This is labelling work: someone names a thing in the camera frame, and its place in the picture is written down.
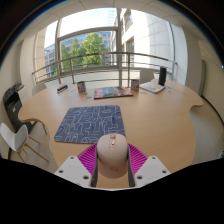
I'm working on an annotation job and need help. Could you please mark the metal balcony railing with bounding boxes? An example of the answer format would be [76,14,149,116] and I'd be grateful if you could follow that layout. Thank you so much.
[31,51,178,84]

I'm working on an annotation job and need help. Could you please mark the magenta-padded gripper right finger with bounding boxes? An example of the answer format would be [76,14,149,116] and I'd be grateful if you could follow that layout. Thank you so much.
[127,143,172,188]

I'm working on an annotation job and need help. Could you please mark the black cylindrical speaker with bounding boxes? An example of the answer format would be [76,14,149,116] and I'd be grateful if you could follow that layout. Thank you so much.
[157,66,168,87]

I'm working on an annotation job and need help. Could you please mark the beige computer mouse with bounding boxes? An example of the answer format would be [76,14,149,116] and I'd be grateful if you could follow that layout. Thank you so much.
[96,133,129,179]

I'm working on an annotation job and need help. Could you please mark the red and black magazine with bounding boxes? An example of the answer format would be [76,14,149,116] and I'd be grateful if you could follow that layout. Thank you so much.
[93,86,134,100]

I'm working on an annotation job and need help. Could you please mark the white chair with wooden legs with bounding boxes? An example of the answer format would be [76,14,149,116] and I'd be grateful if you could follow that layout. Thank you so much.
[0,122,49,164]

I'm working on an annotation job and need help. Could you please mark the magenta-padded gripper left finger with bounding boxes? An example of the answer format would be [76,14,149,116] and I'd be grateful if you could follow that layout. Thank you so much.
[54,143,99,188]

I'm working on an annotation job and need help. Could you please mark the green door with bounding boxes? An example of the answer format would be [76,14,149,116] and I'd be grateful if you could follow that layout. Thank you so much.
[198,59,207,98]

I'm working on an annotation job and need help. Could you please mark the printed mug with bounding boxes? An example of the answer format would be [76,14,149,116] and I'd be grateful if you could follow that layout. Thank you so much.
[76,80,87,94]
[130,78,140,92]

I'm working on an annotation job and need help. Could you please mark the blue patterned mouse pad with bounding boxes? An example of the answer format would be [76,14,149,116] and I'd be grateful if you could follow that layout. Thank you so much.
[53,105,127,145]

